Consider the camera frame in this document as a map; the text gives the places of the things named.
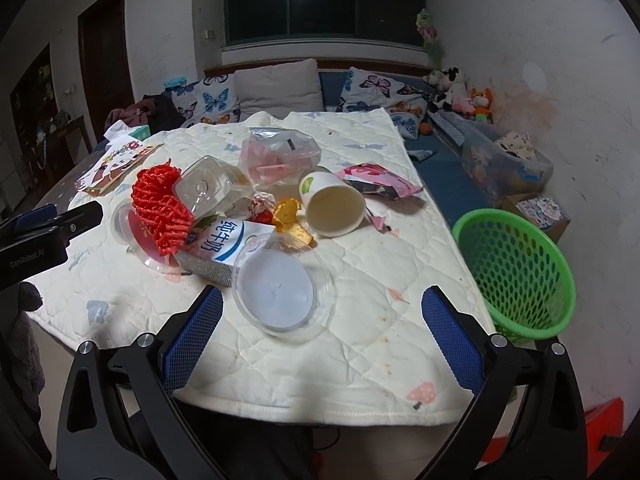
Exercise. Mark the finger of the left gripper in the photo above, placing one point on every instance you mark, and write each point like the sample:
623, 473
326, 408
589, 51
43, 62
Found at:
68, 224

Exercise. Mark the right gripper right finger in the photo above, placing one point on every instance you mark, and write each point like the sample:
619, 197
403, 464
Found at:
489, 366

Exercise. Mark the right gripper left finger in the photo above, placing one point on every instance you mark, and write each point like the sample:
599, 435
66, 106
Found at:
118, 419

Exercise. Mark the red foam fruit net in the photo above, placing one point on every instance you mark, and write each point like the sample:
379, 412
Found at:
164, 217

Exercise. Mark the clear juice bottle yellow label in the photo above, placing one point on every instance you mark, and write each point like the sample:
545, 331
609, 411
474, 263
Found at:
211, 186

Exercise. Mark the blue white milk carton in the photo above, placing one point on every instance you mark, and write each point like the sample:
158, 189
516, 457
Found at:
211, 249

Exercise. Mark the clear round plastic lid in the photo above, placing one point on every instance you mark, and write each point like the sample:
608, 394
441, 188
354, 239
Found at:
284, 289

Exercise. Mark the red white candy wrapper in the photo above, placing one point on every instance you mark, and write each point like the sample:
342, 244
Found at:
261, 208

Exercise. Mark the clear plastic bag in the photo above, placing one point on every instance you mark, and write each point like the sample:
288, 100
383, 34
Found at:
270, 155

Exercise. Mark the orange yellow wrapper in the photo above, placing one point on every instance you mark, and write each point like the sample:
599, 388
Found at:
284, 218

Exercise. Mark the white paper cup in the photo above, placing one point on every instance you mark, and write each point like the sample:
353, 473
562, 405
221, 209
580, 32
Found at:
332, 207

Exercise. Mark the pink snack wrapper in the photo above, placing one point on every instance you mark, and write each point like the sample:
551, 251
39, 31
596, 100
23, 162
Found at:
373, 179

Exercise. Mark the red bottom plastic cup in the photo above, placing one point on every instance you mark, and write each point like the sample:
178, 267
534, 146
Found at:
129, 230

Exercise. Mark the left gloved hand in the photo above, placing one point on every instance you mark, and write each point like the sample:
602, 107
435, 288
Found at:
24, 360

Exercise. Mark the red plastic stool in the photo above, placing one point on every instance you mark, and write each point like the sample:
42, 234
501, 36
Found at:
554, 437

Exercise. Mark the colourful picture book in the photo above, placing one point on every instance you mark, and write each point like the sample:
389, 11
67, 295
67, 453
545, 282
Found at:
115, 163

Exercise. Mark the green tissue box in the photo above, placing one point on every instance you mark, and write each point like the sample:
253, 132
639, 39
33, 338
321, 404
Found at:
140, 133

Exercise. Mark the green plastic waste basket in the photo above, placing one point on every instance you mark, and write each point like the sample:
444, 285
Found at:
525, 281

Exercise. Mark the dark clothes pile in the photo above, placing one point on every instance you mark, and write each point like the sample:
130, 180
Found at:
157, 112

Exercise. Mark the left butterfly pillow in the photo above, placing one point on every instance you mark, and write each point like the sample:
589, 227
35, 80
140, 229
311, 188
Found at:
211, 100

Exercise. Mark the butterfly pillow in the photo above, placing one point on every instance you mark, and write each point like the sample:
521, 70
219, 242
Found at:
211, 100
405, 103

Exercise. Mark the cardboard box with cards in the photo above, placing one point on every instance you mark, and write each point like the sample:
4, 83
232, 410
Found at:
541, 210

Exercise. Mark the grey pillow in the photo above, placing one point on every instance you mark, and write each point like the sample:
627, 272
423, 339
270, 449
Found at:
279, 89

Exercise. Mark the pink torn wrapper strip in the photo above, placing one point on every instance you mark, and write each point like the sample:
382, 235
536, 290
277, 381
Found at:
378, 222

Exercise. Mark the clear plastic storage bin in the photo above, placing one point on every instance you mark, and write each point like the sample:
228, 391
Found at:
500, 161

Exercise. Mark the blue sofa mattress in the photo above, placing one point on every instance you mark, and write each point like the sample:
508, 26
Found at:
454, 192

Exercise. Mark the orange fox plush toy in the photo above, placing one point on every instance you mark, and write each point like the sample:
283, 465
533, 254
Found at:
481, 101

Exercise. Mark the pink plush toy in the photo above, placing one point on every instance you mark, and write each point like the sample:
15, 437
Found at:
463, 105

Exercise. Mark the dark window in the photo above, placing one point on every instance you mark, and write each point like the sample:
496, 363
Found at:
251, 21

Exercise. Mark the cow plush toy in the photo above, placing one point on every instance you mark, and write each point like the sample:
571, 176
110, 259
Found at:
448, 85

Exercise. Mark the right butterfly pillow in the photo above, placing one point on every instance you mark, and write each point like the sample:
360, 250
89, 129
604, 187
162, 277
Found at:
405, 103

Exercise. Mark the hanging flower decoration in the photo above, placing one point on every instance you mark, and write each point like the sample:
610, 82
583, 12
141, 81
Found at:
430, 36

